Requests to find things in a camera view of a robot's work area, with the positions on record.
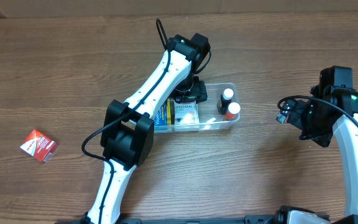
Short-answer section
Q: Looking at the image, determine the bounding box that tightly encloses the white Hansaplast plaster box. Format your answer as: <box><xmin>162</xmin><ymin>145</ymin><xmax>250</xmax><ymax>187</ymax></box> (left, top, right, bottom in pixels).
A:
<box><xmin>174</xmin><ymin>101</ymin><xmax>200</xmax><ymax>125</ymax></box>

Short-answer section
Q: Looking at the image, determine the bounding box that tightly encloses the dark bottle white cap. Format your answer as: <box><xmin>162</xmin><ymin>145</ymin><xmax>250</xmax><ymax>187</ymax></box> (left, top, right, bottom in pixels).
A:
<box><xmin>217</xmin><ymin>88</ymin><xmax>234</xmax><ymax>114</ymax></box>

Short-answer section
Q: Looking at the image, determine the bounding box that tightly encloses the clear plastic container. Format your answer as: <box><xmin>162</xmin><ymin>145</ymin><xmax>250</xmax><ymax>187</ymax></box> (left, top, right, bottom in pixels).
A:
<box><xmin>169</xmin><ymin>83</ymin><xmax>241</xmax><ymax>133</ymax></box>

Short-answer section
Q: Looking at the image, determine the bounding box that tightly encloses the blue yellow VapoDrops box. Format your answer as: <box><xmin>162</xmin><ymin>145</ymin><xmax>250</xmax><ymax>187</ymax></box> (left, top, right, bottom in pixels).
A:
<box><xmin>154</xmin><ymin>98</ymin><xmax>175</xmax><ymax>133</ymax></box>

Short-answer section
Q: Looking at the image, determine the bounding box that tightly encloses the orange bottle white cap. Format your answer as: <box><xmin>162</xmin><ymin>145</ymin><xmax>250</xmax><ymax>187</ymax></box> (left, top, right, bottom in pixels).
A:
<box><xmin>223</xmin><ymin>102</ymin><xmax>241</xmax><ymax>121</ymax></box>

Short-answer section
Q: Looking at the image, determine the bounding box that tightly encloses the red white small box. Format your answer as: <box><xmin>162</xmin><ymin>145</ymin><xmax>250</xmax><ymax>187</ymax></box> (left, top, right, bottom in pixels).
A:
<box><xmin>20</xmin><ymin>129</ymin><xmax>59</xmax><ymax>163</ymax></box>

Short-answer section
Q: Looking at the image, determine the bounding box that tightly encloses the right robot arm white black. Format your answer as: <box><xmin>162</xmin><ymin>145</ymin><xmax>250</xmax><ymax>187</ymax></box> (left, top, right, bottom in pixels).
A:
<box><xmin>277</xmin><ymin>85</ymin><xmax>358</xmax><ymax>223</ymax></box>

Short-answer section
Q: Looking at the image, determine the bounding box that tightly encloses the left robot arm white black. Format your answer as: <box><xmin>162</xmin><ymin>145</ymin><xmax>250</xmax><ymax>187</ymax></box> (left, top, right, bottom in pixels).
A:
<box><xmin>80</xmin><ymin>35</ymin><xmax>211</xmax><ymax>223</ymax></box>

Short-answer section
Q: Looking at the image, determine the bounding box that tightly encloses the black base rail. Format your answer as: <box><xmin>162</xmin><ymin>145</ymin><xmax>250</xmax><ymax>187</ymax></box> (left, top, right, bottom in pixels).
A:
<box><xmin>54</xmin><ymin>211</ymin><xmax>329</xmax><ymax>224</ymax></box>

